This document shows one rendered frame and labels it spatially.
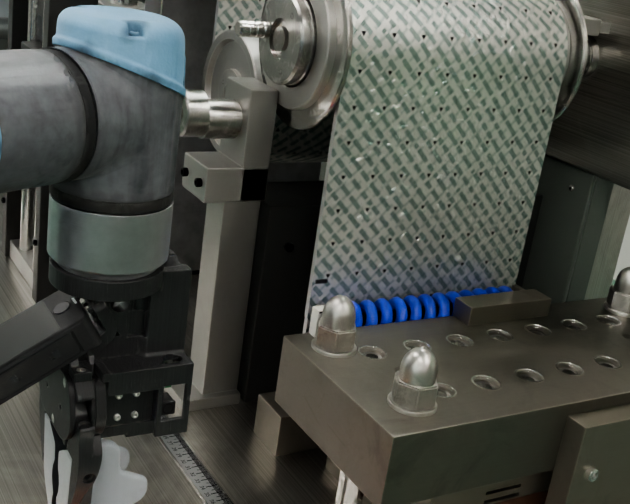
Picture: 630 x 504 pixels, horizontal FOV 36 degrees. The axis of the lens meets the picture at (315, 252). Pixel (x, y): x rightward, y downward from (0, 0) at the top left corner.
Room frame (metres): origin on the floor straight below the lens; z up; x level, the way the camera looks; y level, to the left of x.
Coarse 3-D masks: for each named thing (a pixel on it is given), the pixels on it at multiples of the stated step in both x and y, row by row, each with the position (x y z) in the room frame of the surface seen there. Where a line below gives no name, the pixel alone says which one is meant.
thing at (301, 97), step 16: (320, 0) 0.78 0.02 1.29; (320, 16) 0.78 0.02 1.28; (320, 32) 0.78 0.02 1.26; (336, 32) 0.77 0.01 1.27; (320, 48) 0.78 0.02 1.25; (320, 64) 0.77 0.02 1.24; (304, 80) 0.79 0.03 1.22; (320, 80) 0.77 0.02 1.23; (288, 96) 0.81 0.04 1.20; (304, 96) 0.79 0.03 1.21
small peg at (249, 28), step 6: (240, 24) 0.81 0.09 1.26; (246, 24) 0.81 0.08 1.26; (252, 24) 0.81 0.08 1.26; (258, 24) 0.81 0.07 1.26; (264, 24) 0.82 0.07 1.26; (240, 30) 0.81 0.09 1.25; (246, 30) 0.81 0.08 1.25; (252, 30) 0.81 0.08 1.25; (258, 30) 0.81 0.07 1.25; (264, 30) 0.82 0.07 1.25; (270, 30) 0.82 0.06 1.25; (240, 36) 0.81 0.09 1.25; (246, 36) 0.81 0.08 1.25; (252, 36) 0.81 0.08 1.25; (258, 36) 0.82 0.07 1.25; (264, 36) 0.82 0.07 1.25
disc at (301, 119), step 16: (336, 0) 0.78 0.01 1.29; (336, 16) 0.78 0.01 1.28; (352, 32) 0.76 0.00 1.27; (336, 48) 0.77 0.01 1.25; (336, 64) 0.77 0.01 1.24; (336, 80) 0.76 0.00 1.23; (320, 96) 0.78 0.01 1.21; (336, 96) 0.76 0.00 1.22; (288, 112) 0.82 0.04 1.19; (304, 112) 0.80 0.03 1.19; (320, 112) 0.78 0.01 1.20; (304, 128) 0.80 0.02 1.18
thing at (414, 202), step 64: (384, 128) 0.80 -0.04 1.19; (448, 128) 0.83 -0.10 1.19; (512, 128) 0.87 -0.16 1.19; (384, 192) 0.80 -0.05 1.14; (448, 192) 0.84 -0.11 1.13; (512, 192) 0.88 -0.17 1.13; (320, 256) 0.77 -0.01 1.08; (384, 256) 0.81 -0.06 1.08; (448, 256) 0.85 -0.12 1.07; (512, 256) 0.89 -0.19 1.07
